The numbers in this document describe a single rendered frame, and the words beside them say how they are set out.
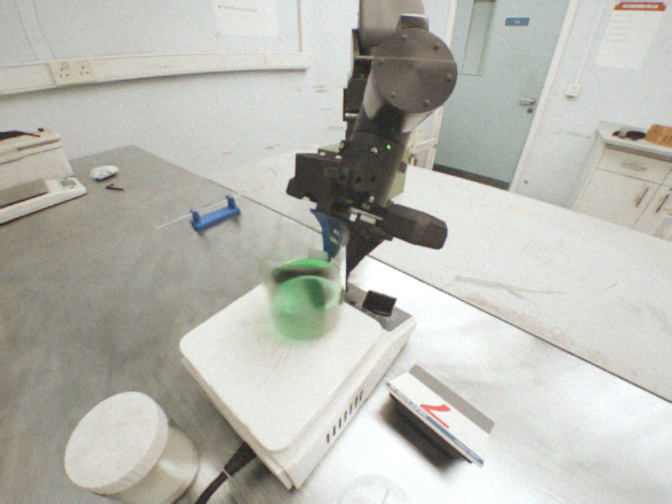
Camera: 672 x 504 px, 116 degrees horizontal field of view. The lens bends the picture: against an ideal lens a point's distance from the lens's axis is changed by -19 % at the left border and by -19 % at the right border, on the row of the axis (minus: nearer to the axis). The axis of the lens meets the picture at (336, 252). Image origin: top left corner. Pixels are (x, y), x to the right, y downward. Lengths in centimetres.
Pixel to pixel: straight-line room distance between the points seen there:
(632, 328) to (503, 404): 25
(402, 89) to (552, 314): 35
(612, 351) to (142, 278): 65
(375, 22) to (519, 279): 39
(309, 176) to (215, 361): 16
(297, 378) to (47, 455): 25
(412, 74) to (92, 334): 44
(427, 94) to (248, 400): 23
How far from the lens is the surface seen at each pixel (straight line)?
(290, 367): 20
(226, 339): 22
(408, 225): 21
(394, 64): 20
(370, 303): 27
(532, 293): 46
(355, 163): 20
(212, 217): 58
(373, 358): 23
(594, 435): 36
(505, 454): 30
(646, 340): 50
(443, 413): 27
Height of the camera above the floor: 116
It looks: 36 degrees down
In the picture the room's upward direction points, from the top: straight up
